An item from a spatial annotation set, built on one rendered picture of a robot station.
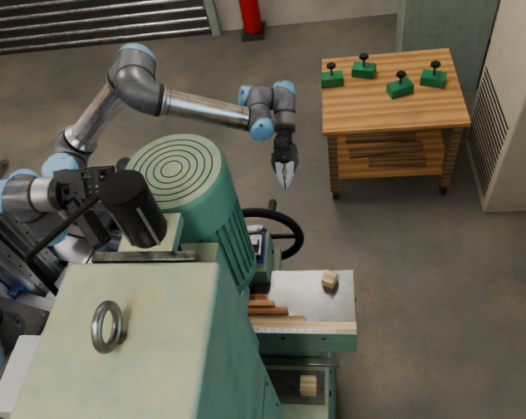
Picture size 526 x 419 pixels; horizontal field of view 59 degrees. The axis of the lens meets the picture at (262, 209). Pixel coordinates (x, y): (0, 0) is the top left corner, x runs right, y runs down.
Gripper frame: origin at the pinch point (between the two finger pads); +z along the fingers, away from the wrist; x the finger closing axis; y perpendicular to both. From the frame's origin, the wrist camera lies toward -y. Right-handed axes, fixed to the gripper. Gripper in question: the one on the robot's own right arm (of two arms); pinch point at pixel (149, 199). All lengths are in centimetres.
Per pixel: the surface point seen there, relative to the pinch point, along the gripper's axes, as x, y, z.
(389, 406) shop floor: 81, -105, 55
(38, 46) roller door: 298, 82, -216
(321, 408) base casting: 13, -57, 32
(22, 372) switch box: -41.4, -13.8, -1.9
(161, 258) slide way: -33.0, -1.7, 15.2
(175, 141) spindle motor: -13.4, 12.4, 11.9
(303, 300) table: 26, -34, 28
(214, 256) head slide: -21.5, -5.3, 19.2
